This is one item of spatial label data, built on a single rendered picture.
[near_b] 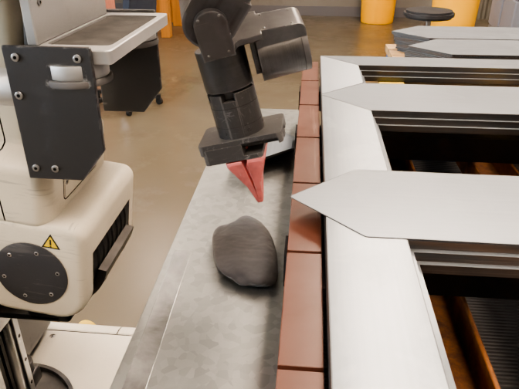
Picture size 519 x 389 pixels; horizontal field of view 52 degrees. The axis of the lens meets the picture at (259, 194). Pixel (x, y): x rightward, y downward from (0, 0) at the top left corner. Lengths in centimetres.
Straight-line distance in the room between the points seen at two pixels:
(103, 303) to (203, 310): 118
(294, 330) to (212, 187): 62
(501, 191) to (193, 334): 45
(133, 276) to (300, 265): 146
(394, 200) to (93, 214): 41
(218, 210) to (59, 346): 56
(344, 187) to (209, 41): 27
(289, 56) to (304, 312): 28
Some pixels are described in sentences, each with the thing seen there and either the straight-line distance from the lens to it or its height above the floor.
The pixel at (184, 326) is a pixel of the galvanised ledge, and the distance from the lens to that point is 75.
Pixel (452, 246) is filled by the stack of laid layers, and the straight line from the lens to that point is 64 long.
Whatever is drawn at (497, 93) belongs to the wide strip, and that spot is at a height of 85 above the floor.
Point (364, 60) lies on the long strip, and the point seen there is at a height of 85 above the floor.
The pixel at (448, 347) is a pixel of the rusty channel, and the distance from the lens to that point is 75.
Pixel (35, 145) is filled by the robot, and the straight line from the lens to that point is 69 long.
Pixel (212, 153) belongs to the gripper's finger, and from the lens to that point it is 64.
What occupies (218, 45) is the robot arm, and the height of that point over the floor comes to 105.
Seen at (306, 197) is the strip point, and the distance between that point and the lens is 69.
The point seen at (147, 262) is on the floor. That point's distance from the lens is 210.
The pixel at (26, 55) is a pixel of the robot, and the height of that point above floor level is 104.
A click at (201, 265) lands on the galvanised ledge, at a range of 86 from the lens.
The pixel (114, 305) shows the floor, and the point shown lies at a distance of 191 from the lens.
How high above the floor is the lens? 117
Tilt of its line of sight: 28 degrees down
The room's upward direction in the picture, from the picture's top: straight up
